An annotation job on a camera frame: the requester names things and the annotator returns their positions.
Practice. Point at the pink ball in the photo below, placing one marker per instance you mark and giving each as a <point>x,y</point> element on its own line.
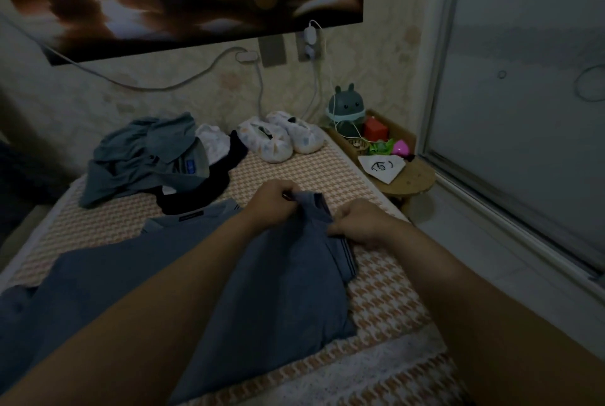
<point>402,148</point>

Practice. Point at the black garment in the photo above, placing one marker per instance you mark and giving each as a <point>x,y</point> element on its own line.
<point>203,195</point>

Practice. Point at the red toy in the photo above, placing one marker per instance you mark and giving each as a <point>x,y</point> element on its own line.
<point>375,128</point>

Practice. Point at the white printed card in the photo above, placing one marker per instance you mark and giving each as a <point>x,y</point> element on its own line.
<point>383,169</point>

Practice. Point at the person's right hand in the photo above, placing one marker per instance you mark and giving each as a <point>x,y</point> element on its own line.
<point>364,223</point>

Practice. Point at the blue polo shirt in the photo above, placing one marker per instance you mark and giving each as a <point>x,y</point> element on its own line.
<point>274,297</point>

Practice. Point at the grey wall socket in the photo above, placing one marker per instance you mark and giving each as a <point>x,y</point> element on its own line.
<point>272,50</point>

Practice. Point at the grey sliding door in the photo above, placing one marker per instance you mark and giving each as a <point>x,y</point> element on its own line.
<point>529,89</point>

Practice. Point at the teal round bunny lamp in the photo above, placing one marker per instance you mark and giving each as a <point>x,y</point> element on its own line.
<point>347,106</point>

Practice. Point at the white wall plug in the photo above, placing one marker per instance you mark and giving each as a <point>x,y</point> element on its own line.
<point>248,56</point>

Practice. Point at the person's left hand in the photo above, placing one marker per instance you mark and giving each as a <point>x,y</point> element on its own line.
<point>271,202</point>

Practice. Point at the white charger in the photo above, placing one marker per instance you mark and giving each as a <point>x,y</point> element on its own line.
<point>310,37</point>

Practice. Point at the person's right forearm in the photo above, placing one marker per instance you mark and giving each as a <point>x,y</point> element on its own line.
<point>492,316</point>

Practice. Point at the green toy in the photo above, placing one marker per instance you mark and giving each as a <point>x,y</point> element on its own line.
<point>381,147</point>

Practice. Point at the wooden bedside tray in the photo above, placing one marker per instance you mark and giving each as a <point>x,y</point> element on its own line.
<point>416,179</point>

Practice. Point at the person's left forearm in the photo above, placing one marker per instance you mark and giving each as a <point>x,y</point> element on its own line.
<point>132,325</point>

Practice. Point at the white polo shirt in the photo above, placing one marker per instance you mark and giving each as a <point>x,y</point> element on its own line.
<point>215,144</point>

